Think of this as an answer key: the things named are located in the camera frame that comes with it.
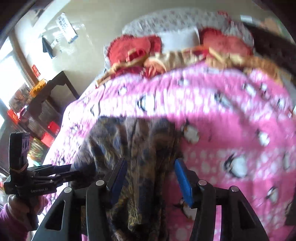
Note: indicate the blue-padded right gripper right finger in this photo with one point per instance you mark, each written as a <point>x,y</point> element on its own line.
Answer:
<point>238,219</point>

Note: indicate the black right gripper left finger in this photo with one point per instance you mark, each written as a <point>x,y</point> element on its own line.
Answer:
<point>63,220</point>

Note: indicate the dark floral batik garment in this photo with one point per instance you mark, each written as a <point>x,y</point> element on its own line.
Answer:
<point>150,146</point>

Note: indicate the magenta left sleeve forearm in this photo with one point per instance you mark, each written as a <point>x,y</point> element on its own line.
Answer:
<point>11,228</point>

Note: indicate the person's left hand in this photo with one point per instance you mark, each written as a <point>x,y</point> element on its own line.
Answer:
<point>18,208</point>

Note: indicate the red box on floor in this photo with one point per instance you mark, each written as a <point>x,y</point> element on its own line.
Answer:
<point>52,131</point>

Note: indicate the dark wooden side table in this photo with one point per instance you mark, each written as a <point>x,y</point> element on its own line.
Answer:
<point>35,116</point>

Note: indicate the pink penguin blanket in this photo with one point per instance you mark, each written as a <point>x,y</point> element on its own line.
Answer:
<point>240,130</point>

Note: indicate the left red heart pillow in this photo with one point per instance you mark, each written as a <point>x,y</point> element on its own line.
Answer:
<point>128,47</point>

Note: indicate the red heart pillow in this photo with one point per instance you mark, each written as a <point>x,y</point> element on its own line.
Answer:
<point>128,47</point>
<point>221,43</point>

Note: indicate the gold and red satin cloth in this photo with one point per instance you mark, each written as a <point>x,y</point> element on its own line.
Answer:
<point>161,63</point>

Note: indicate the dark carved nightstand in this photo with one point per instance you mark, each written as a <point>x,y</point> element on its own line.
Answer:
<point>278,49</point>

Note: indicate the right red heart pillow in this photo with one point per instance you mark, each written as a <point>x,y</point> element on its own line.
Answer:
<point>221,43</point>

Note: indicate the white rectangular pillow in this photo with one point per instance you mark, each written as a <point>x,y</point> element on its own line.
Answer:
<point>178,40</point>

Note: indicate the floral quilt headboard pillow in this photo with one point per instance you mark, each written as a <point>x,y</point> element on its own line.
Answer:
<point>180,18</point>

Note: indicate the paper calendar on wall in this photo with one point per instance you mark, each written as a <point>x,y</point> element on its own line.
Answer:
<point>66,28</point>

